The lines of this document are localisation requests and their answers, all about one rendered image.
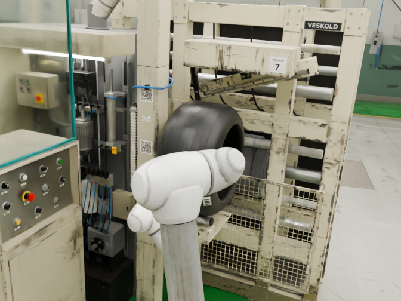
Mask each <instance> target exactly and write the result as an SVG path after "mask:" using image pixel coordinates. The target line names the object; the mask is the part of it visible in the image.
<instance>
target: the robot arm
mask: <svg viewBox="0 0 401 301"><path fill-rule="evenodd" d="M244 169H245V158H244V156H243V155H242V153H241V152H239V151H238V150H237V149H235V148H230V147H224V148H219V149H217V150H215V149H208V150H197V151H191V152H187V151H184V152H177V153H171V154H167V155H163V156H159V157H156V158H153V159H151V160H150V161H147V162H146V163H144V164H143V165H141V166H140V167H138V168H137V170H136V171H135V173H134V174H133V177H132V182H131V187H132V193H133V196H134V198H135V200H136V201H137V202H138V203H137V204H136V205H135V206H134V208H133V209H132V210H131V211H130V213H129V215H128V217H127V224H128V227H129V228H130V229H131V230H132V231H133V232H136V233H142V232H145V233H147V234H148V235H149V236H150V237H151V239H152V240H153V242H154V243H155V244H156V246H157V247H158V248H159V249H160V251H161V252H163V258H164V269H165V278H166V286H167V292H168V301H205V299H204V293H203V282H202V271H201V259H200V253H199V242H198V230H197V224H196V218H197V217H198V215H199V212H200V207H201V203H202V200H203V197H204V196H207V195H210V194H213V193H215V192H217V191H220V190H222V189H224V188H226V187H228V186H230V185H232V184H234V183H235V182H236V181H237V180H238V179H239V178H240V176H241V175H242V173H243V171H244Z"/></svg>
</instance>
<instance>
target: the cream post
mask: <svg viewBox="0 0 401 301"><path fill-rule="evenodd" d="M170 17H171V0H137V85H142V86H144V85H146V84H150V87H164V86H167V85H168V80H169V39H170ZM143 115H144V116H150V122H147V121H142V120H143ZM167 120H168V88H166V89H163V90H157V89H153V102H145V101H140V88H137V168H138V167H140V166H141V165H143V164H144V163H146V162H147V161H150V160H151V159H153V158H156V151H157V148H158V143H159V139H160V136H161V132H162V130H163V128H164V125H165V123H166V121H167ZM140 139H141V140H147V141H151V142H152V155H151V154H147V153H141V152H140ZM163 266H164V258H163V252H161V251H160V249H159V248H158V247H157V246H156V244H155V243H154V242H153V240H152V239H151V237H150V236H149V235H148V234H147V233H145V232H142V233H136V301H162V287H163Z"/></svg>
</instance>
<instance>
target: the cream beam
mask: <svg viewBox="0 0 401 301"><path fill-rule="evenodd" d="M300 55H301V47H295V46H287V45H273V44H259V43H251V42H236V41H223V40H215V39H190V40H184V54H183V66H184V67H195V68H201V69H211V70H222V71H228V72H238V73H248V74H254V75H265V76H275V77H281V78H290V77H292V76H294V74H295V69H296V64H297V60H299V59H300V57H301V56H300ZM270 56H274V57H287V63H286V73H276V72H269V60H270Z"/></svg>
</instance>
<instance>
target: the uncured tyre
mask: <svg viewBox="0 0 401 301"><path fill-rule="evenodd" d="M244 141H245V135H244V127H243V122H242V118H241V117H240V116H239V114H238V113H237V112H236V110H235V109H234V108H233V107H231V106H229V105H225V104H221V103H213V102H205V101H200V100H191V101H187V102H184V103H183V104H182V105H181V106H179V107H178V108H177V109H176V110H175V111H173V113H172V114H171V115H170V116H169V118H168V120H167V121H166V123H165V125H164V128H163V130H162V132H161V136H160V139H159V143H158V148H157V151H156V157H159V156H163V155H167V154H171V153H177V152H184V151H187V152H191V151H201V150H208V149H215V150H217V149H219V148H224V147H230V148H235V149H237V150H238V151H239V152H241V153H242V155H243V151H244ZM237 181H238V180H237ZM237 181H236V182H235V183H234V184H232V185H230V186H228V187H226V188H224V189H222V190H220V191H217V192H215V193H212V194H210V195H207V196H204V197H203V198H206V197H211V204H212V205H207V206H203V200H202V203H201V206H200V212H199V214H200V215H203V216H212V215H214V214H216V213H218V212H219V211H221V210H222V209H224V208H225V207H226V205H227V204H228V203H229V201H230V199H231V197H232V195H233V193H234V191H235V188H236V185H237Z"/></svg>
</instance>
